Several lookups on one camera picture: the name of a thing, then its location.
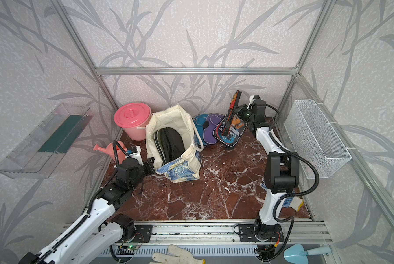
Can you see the white wire wall basket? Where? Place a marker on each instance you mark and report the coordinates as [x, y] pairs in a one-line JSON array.
[[314, 138]]

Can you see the blue dotted work glove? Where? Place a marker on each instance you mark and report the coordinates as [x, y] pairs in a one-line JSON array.
[[294, 201]]

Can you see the blue paddle case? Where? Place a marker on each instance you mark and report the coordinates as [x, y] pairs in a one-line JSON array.
[[199, 121]]

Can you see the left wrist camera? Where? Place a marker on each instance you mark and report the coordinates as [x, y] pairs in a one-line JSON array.
[[134, 152]]

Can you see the red trimmed paddle case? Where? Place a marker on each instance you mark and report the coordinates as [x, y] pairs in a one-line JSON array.
[[230, 115]]

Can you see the canvas tote bag starry print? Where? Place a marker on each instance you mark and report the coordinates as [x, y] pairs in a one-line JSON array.
[[187, 167]]

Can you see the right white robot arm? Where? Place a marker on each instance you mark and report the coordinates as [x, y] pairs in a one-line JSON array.
[[282, 168]]

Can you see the pink watering can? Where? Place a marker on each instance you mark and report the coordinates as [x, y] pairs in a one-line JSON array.
[[109, 151]]

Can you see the aluminium cage frame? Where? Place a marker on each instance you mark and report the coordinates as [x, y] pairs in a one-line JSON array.
[[381, 197]]

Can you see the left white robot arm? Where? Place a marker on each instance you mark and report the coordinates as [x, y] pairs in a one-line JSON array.
[[98, 227]]

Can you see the light blue garden trowel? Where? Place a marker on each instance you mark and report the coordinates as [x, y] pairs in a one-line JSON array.
[[296, 254]]

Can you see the pink bucket with lid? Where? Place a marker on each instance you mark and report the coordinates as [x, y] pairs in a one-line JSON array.
[[133, 119]]

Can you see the clear paddle case teal paddle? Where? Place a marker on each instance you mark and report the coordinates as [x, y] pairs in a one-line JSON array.
[[237, 129]]

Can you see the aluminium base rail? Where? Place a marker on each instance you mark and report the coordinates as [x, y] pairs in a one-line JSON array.
[[229, 232]]

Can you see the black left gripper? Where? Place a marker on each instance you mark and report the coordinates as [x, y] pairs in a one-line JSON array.
[[149, 165]]

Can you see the white work glove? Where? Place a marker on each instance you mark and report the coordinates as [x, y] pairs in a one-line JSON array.
[[176, 255]]

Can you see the black zipper paddle case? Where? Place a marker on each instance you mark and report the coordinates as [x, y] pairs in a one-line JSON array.
[[173, 144]]

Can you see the green paddle case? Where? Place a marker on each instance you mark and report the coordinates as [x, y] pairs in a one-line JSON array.
[[159, 142]]

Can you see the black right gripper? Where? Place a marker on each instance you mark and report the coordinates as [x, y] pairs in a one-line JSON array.
[[240, 112]]

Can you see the clear plastic wall tray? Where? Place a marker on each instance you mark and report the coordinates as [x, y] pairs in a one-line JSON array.
[[38, 155]]

